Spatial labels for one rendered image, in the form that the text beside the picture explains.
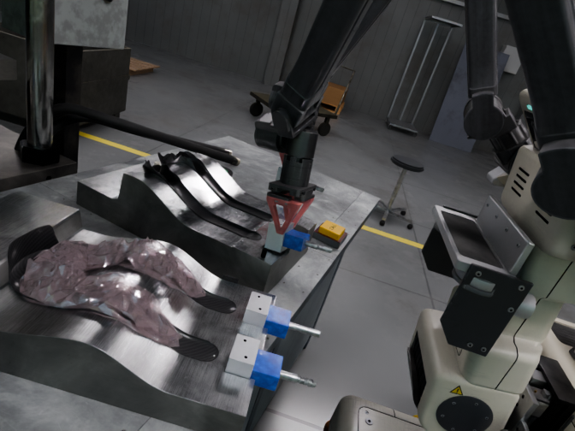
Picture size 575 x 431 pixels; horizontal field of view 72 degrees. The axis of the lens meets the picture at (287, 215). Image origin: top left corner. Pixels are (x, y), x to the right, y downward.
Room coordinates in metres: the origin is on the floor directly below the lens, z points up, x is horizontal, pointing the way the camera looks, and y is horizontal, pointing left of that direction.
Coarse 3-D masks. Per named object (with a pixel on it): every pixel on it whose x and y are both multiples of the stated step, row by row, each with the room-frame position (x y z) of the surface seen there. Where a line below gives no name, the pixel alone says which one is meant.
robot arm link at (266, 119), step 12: (264, 120) 0.77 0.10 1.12; (276, 120) 0.69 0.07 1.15; (288, 120) 0.69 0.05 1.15; (312, 120) 0.75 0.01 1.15; (264, 132) 0.77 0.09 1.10; (276, 132) 0.75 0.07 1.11; (288, 132) 0.70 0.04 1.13; (300, 132) 0.72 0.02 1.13; (264, 144) 0.77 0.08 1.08; (276, 144) 0.75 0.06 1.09
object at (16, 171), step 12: (0, 132) 1.07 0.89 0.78; (12, 132) 1.10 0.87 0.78; (0, 144) 1.00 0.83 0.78; (12, 144) 1.02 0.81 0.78; (0, 156) 0.93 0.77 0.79; (12, 156) 0.95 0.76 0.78; (60, 156) 1.03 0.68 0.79; (0, 168) 0.87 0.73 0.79; (12, 168) 0.89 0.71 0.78; (24, 168) 0.90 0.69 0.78; (36, 168) 0.92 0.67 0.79; (48, 168) 0.94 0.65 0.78; (60, 168) 0.98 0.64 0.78; (72, 168) 1.01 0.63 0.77; (0, 180) 0.82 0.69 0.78; (12, 180) 0.85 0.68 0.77; (24, 180) 0.88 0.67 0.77; (36, 180) 0.91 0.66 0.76
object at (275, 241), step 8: (272, 224) 0.70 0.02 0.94; (280, 224) 0.71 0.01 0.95; (272, 232) 0.70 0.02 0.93; (288, 232) 0.71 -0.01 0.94; (296, 232) 0.72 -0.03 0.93; (272, 240) 0.70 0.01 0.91; (280, 240) 0.69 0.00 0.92; (288, 240) 0.69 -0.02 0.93; (296, 240) 0.69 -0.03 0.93; (304, 240) 0.69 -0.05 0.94; (272, 248) 0.69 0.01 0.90; (280, 248) 0.69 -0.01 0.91; (296, 248) 0.68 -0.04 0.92; (304, 248) 0.70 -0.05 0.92; (312, 248) 0.69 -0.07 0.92; (320, 248) 0.69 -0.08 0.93; (328, 248) 0.69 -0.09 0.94
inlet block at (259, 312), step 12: (252, 300) 0.54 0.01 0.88; (264, 300) 0.55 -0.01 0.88; (252, 312) 0.51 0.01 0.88; (264, 312) 0.52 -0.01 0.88; (276, 312) 0.54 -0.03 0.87; (288, 312) 0.55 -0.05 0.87; (252, 324) 0.51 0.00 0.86; (264, 324) 0.52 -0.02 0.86; (276, 324) 0.52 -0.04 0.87; (288, 324) 0.52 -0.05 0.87; (276, 336) 0.52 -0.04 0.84
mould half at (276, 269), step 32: (96, 192) 0.77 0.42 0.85; (128, 192) 0.75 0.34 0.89; (160, 192) 0.74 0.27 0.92; (192, 192) 0.81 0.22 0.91; (128, 224) 0.75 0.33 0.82; (160, 224) 0.72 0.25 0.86; (192, 224) 0.72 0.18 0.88; (256, 224) 0.79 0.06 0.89; (192, 256) 0.70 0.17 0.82; (224, 256) 0.67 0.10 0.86; (256, 256) 0.66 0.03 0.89; (288, 256) 0.74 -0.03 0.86; (256, 288) 0.65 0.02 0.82
